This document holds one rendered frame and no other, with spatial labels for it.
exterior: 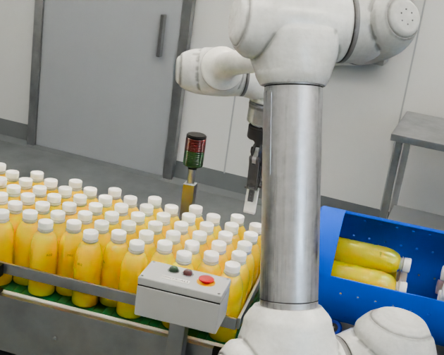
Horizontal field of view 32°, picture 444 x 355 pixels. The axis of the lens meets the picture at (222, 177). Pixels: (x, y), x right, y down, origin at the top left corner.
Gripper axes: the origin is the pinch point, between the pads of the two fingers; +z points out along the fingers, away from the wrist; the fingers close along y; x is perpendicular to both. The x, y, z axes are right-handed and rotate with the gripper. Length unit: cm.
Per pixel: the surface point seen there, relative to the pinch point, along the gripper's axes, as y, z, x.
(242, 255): -8.1, 12.1, -1.3
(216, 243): -4.2, 12.2, 6.4
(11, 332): -21, 43, 54
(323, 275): -11.8, 10.8, -22.4
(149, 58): 345, 34, 147
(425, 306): -12, 13, -47
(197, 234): -1.1, 12.2, 12.5
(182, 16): 340, 0, 124
